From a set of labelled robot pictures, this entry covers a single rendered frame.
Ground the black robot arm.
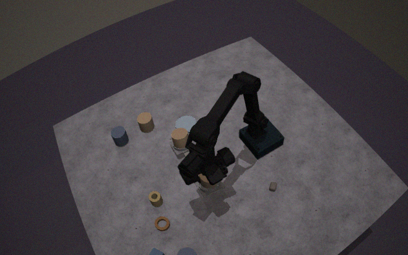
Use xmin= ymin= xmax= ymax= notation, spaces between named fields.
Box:
xmin=178 ymin=71 xmax=269 ymax=185

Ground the grey round disc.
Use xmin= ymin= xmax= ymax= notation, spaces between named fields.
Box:
xmin=175 ymin=116 xmax=197 ymax=133

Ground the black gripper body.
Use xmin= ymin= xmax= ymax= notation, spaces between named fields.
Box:
xmin=180 ymin=147 xmax=235 ymax=185

